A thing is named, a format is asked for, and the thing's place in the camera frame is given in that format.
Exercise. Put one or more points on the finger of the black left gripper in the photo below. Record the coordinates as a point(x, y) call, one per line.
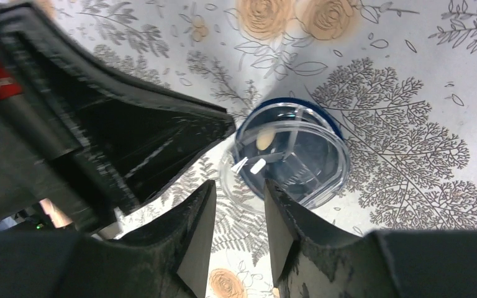
point(134, 138)

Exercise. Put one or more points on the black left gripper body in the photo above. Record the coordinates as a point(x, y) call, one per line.
point(33, 149)

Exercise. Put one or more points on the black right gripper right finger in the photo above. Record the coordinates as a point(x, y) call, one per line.
point(311, 257)

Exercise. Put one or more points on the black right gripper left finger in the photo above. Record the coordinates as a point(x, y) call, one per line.
point(168, 257)

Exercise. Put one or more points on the beige pill in organizer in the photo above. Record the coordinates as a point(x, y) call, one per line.
point(265, 138)

